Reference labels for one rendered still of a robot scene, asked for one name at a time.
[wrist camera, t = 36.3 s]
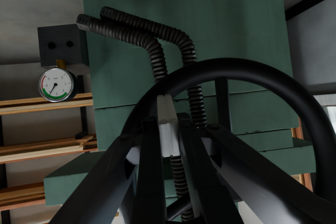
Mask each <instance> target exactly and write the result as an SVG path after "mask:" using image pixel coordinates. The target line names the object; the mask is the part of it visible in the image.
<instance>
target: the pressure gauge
mask: <svg viewBox="0 0 336 224"><path fill-rule="evenodd" d="M56 65H57V67H52V68H49V69H47V70H45V71H44V72H43V73H42V74H41V76H40V77H39V80H38V90H39V92H40V94H41V95H42V97H43V98H45V99H46V100H48V101H50V102H67V101H69V100H71V99H73V98H74V97H75V96H76V94H77V93H78V90H79V81H78V79H77V77H76V76H75V75H74V74H73V73H72V72H70V71H67V68H66V61H65V60H63V59H59V60H57V61H56ZM54 83H56V84H57V86H55V87H54ZM53 87H54V89H53ZM52 89H53V90H52ZM51 91H52V92H51ZM50 93H51V94H50ZM49 95H50V96H49Z"/></svg>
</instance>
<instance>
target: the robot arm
mask: <svg viewBox="0 0 336 224"><path fill-rule="evenodd" d="M141 127H142V135H140V136H138V137H133V135H132V134H121V135H120V136H118V137H117V138H116V139H115V140H114V141H113V143H112V144H111V145H110V146H109V148H108V149H107V150H106V151H105V153H104V154H103V155H102V156H101V158H100V159H99V160H98V161H97V163H96V164H95V165H94V166H93V168H92V169H91V170H90V171H89V173H88V174H87V175H86V176H85V178H84V179H83V180H82V181H81V183H80V184H79V185H78V186H77V188H76V189H75V190H74V191H73V193H72V194H71V195H70V196H69V198H68V199H67V200H66V201H65V203H64V204H63V205H62V206H61V208H60V209H59V210H58V211H57V213H56V214H55V215H54V216H53V218H52V219H51V220H50V221H49V223H48V224H112V221H113V219H114V217H115V215H116V213H117V211H118V209H119V207H120V205H121V202H122V200H123V198H124V196H125V194H126V192H127V190H128V188H129V186H130V184H131V181H132V179H133V177H134V175H135V173H136V171H137V169H138V176H137V185H136V195H135V196H134V197H133V198H132V205H131V213H130V221H129V224H244V222H243V220H242V217H241V215H240V213H239V211H238V209H237V207H236V205H235V203H234V200H233V198H232V196H231V194H230V192H229V190H228V188H227V186H226V185H222V184H221V182H220V180H219V177H218V175H217V173H216V170H217V171H218V172H219V173H220V174H221V175H222V177H223V178H224V179H225V180H226V181H227V182H228V183H229V185H230V186H231V187H232V188H233V189H234V190H235V192H236V193H237V194H238V195H239V196H240V197H241V198H242V200H243V201H244V202H245V203H246V204H247V205H248V207H249V208H250V209H251V210H252V211H253V212H254V213H255V215H256V216H257V217H258V218H259V219H260V220H261V222H262V223H263V224H336V204H334V203H332V202H330V201H327V200H325V199H323V198H321V197H319V196H317V195H316V194H315V193H313V192H312V191H311V190H309V189H308V188H307V187H305V186H304V185H302V184H301V183H300V182H298V181H297V180H296V179H294V178H293V177H292V176H290V175H289V174H287V173H286V172H285V171H283V170H282V169H281V168H279V167H278V166H277V165H275V164H274V163H273V162H271V161H270V160H268V159H267V158H266V157H264V156H263V155H262V154H260V153H259V152H258V151H256V150H255V149H253V148H252V147H251V146H249V145H248V144H247V143H245V142H244V141H243V140H241V139H240V138H238V137H237V136H236V135H234V134H233V133H232V132H230V131H229V130H228V129H226V128H225V127H223V126H222V125H220V124H217V123H212V124H208V125H207V126H206V127H205V129H199V128H197V127H196V125H195V124H193V123H192V121H191V119H190V116H189V114H188V113H186V112H180V113H176V111H175V107H174V103H173V100H172V96H171V95H170V94H165V95H158V96H157V115H156V116H148V117H147V118H145V119H143V120H142V121H141ZM180 154H181V163H182V164H183V167H184V172H185V177H186V181H187V186H188V191H189V195H190V200H191V204H192V209H193V214H194V218H193V219H190V220H188V221H185V222H179V221H170V220H167V207H166V194H165V181H164V168H163V157H170V155H173V156H179V155H180ZM138 164H139V166H138ZM214 167H215V168H216V170H215V168H214Z"/></svg>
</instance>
